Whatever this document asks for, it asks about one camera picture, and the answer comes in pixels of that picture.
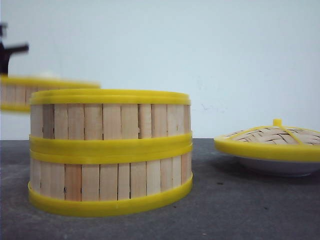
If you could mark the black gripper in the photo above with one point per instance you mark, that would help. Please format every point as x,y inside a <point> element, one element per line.
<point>7,51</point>

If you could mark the woven bamboo steamer lid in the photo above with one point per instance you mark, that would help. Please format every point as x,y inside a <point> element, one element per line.
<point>275,142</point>

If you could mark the white steamed bun left basket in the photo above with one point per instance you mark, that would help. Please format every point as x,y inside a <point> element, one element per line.
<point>47,74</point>

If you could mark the white plate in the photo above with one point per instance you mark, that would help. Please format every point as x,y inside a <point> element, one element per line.
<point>278,167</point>

